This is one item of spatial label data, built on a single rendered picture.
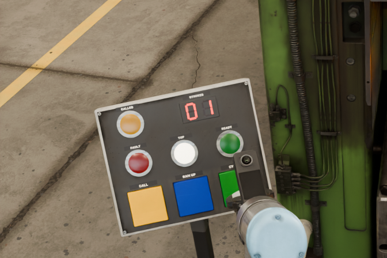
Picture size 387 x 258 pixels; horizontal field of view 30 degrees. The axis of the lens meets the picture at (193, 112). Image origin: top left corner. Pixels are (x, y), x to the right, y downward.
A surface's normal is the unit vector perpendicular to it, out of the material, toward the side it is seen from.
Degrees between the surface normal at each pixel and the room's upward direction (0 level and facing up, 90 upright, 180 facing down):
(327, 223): 90
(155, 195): 60
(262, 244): 54
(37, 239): 0
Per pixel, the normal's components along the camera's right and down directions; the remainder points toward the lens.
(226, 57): -0.15, -0.82
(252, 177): -0.03, -0.47
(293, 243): 0.05, -0.04
